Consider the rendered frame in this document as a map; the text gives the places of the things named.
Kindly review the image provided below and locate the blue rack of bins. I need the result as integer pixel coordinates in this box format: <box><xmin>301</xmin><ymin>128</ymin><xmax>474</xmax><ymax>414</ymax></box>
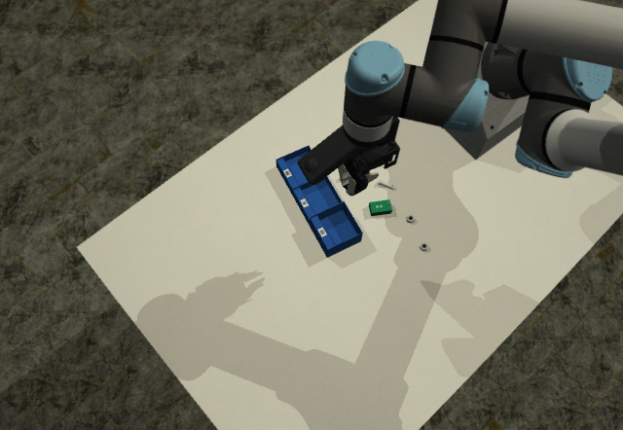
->
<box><xmin>276</xmin><ymin>146</ymin><xmax>363</xmax><ymax>258</ymax></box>

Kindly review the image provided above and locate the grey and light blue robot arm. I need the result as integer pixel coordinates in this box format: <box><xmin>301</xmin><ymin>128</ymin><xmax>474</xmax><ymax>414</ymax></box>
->
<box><xmin>298</xmin><ymin>0</ymin><xmax>623</xmax><ymax>185</ymax></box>

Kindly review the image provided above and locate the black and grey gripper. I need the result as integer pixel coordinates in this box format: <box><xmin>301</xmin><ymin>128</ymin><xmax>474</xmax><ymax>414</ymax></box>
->
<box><xmin>338</xmin><ymin>117</ymin><xmax>400</xmax><ymax>196</ymax></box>

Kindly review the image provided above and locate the green 9v battery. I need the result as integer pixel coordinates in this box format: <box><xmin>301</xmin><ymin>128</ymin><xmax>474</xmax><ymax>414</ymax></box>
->
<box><xmin>369</xmin><ymin>199</ymin><xmax>392</xmax><ymax>216</ymax></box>

